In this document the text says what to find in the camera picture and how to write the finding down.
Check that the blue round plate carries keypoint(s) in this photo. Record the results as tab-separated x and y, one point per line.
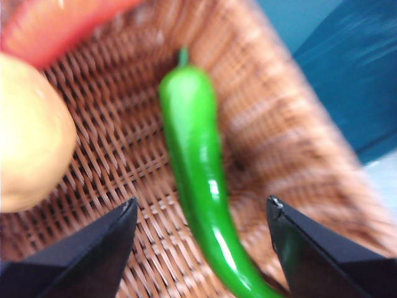
356	77

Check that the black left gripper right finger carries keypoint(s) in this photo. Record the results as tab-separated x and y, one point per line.
325	264

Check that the green pepper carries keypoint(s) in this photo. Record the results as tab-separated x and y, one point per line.
198	155

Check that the yellow-brown potato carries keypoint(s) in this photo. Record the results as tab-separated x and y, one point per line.
31	133

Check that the orange carrot with green leaves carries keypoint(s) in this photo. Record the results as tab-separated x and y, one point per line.
52	28

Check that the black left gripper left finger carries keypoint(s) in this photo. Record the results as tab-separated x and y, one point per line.
87	260

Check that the brown wicker basket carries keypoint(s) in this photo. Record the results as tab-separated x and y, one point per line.
124	139

